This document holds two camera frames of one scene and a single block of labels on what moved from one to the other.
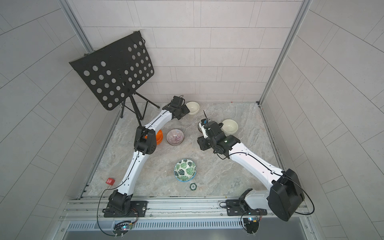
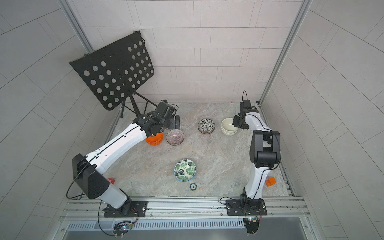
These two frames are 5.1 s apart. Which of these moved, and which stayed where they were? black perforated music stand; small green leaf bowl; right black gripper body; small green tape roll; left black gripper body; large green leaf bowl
Moved: right black gripper body; left black gripper body
Stayed: black perforated music stand; large green leaf bowl; small green tape roll; small green leaf bowl
